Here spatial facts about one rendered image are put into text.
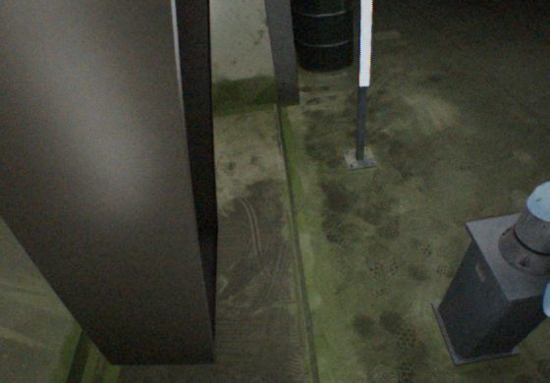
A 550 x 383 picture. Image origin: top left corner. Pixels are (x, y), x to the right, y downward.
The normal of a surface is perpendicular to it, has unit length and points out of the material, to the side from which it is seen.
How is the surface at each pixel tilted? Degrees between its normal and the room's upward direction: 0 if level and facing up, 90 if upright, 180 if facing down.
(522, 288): 0
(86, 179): 90
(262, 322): 0
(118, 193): 90
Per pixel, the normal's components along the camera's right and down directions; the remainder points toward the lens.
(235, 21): 0.07, 0.68
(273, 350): -0.12, -0.72
